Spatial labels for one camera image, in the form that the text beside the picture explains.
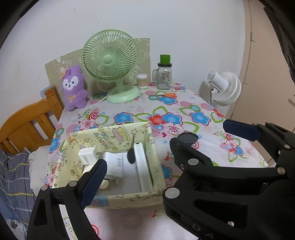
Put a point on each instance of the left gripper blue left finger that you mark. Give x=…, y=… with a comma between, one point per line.
x=90, y=182

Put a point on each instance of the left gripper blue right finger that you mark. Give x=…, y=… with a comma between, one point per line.
x=242, y=130

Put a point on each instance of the cream bear compact mirror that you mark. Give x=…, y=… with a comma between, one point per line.
x=105, y=185

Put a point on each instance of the white power adapter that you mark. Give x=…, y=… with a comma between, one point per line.
x=117, y=166

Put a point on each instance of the white long power strip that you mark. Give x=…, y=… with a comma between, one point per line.
x=142, y=168

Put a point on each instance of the white square charger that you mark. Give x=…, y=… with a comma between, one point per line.
x=89, y=157

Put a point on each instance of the yellow fabric storage box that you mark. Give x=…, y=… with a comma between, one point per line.
x=108, y=198

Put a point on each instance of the beige door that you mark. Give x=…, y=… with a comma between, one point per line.
x=267, y=89

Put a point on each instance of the white standing fan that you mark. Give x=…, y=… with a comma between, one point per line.
x=227, y=87

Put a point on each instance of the floral tablecloth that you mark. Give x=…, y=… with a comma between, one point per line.
x=167, y=113

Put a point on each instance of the wooden chair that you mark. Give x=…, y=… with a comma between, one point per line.
x=30, y=127

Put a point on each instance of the purple plush toy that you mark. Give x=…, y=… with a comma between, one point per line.
x=73, y=86

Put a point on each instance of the glass jar green lid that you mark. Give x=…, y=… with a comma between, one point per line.
x=162, y=76

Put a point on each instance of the cotton swab container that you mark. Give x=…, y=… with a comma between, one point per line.
x=142, y=81

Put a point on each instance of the beige patterned board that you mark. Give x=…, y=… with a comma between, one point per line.
x=55, y=68

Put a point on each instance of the green desk fan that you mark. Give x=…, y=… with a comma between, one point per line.
x=110, y=56

